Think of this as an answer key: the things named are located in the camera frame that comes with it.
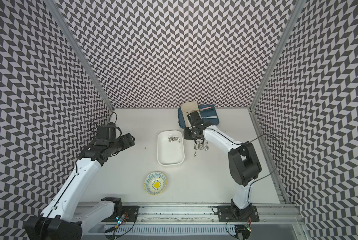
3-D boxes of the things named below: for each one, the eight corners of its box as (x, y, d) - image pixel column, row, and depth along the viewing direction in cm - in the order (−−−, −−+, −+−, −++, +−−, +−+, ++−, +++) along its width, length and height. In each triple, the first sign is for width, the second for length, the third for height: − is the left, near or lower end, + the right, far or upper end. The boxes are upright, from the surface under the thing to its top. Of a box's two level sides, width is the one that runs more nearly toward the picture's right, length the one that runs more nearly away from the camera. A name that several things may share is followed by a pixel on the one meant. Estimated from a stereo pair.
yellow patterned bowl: (143, 195, 80) (142, 193, 77) (147, 174, 87) (145, 171, 84) (165, 195, 80) (164, 193, 77) (167, 174, 87) (166, 171, 84)
